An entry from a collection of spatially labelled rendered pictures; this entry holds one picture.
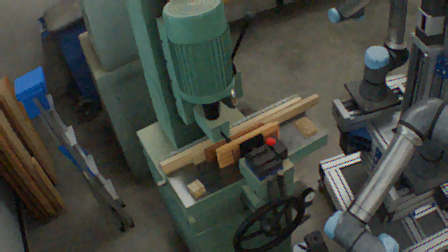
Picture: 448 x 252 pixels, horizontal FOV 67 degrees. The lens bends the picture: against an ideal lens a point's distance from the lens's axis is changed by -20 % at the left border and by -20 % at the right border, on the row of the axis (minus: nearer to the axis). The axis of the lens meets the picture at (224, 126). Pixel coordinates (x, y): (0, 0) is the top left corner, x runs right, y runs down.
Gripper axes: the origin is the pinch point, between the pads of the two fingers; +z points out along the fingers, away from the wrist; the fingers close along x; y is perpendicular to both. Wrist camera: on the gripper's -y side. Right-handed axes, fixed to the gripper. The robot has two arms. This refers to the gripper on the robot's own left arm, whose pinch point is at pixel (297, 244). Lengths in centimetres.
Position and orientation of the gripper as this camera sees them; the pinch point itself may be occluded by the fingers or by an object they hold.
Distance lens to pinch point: 123.1
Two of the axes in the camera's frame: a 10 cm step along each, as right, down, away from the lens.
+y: 3.4, 9.1, 2.3
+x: 8.8, -3.9, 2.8
